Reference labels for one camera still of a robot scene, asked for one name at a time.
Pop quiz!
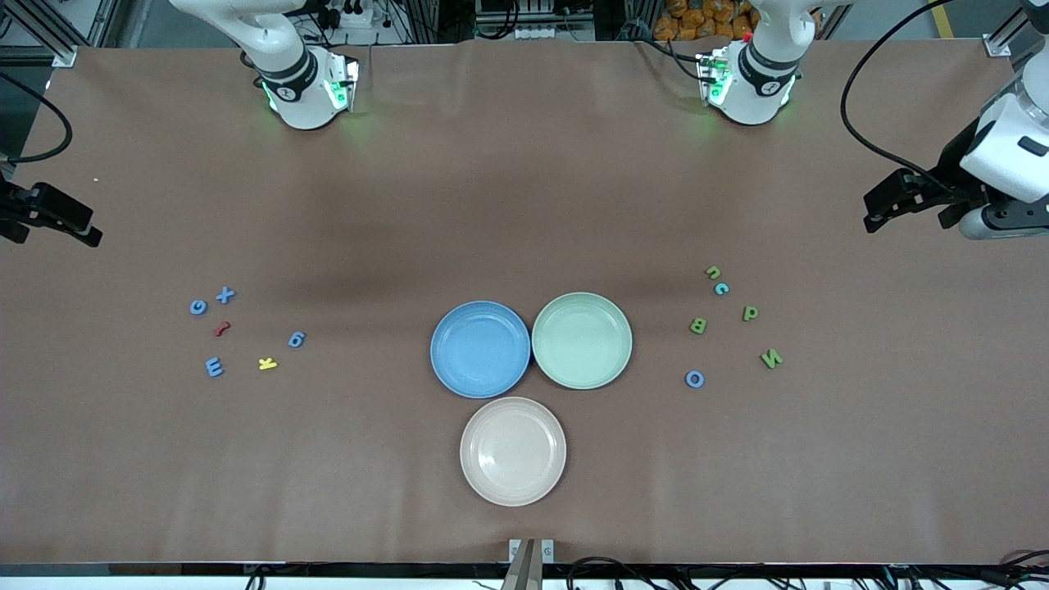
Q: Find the brown table cover sheet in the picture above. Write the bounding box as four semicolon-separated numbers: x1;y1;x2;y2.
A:
0;39;1049;566

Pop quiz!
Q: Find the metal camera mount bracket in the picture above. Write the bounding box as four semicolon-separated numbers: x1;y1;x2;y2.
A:
502;538;556;590

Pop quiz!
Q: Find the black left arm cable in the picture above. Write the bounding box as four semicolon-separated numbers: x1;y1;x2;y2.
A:
840;0;984;197

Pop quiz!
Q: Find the orange packaged goods pile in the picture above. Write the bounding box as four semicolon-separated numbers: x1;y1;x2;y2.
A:
653;0;759;42

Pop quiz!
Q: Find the green round plate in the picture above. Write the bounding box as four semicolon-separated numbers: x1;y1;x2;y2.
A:
531;292;633;391

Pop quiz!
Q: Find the beige round plate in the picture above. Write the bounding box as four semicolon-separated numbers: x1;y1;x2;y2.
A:
459;397;568;507

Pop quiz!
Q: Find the blue round plate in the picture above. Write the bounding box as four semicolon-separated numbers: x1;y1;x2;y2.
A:
429;301;532;400

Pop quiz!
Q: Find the black cable below table edge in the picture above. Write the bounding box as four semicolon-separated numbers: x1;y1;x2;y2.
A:
565;557;656;590

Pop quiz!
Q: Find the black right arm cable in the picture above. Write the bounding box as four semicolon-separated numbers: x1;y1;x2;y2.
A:
0;72;73;163

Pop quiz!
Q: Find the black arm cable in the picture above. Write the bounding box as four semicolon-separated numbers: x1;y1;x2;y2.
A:
840;0;984;197
0;72;73;163

